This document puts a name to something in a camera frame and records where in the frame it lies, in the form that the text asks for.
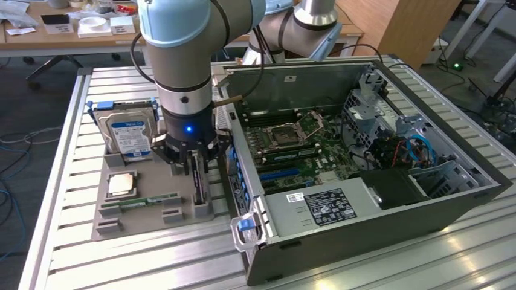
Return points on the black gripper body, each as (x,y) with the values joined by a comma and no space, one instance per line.
(187,121)

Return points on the black graphics card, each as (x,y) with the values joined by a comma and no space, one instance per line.
(198,187)

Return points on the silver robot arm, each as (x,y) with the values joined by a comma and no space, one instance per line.
(182,60)

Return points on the blue card retention clip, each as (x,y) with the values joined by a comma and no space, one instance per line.
(241,183)
(238,168)
(233,155)

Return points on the hard disk in blue carrier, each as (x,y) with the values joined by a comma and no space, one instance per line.
(127,136)

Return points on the grey parts rack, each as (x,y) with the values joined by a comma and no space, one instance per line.
(154,187)

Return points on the black RAM slot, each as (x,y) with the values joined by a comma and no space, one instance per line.
(269,114)
(270,122)

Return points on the CPU socket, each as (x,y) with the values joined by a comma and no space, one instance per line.
(285,136)

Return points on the copper-topped CPU chip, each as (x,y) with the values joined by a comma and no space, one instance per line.
(121,182)

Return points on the green RAM stick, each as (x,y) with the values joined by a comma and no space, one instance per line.
(137,201)

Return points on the green motherboard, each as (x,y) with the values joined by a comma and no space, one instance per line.
(323,163)

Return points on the blue case latch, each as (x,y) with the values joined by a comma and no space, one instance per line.
(245,225)

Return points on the grey power supply unit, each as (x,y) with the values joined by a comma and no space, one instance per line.
(290,217)

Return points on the white cube box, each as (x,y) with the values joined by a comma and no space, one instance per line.
(122,25)

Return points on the metal drive cage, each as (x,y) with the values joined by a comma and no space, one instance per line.
(363,114)

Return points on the flat white box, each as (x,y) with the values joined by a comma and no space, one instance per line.
(95,32)

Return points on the red yellow packet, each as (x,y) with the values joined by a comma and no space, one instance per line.
(125,9)

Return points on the white tape roll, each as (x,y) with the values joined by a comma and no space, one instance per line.
(93,21)

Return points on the wooden desk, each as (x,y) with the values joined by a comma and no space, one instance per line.
(61,40)

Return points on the black-topped white box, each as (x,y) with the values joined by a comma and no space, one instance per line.
(57,24)

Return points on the dark grey PC case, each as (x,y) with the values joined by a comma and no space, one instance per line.
(363,247)

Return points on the grey cup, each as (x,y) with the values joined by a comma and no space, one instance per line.
(58,3)

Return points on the white paper slip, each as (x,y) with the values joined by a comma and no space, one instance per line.
(21,31)

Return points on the clear plastic bag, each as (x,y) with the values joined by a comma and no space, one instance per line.
(17,13)

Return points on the metal disk bay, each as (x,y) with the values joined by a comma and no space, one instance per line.
(443,181)

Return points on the wooden cabinet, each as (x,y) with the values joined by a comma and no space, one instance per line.
(403,30)

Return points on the small white box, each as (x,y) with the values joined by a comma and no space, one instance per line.
(442,51)

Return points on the black equipment stand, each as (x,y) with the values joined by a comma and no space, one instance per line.
(497,99)

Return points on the white table frame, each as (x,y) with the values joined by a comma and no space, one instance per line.
(486,27)

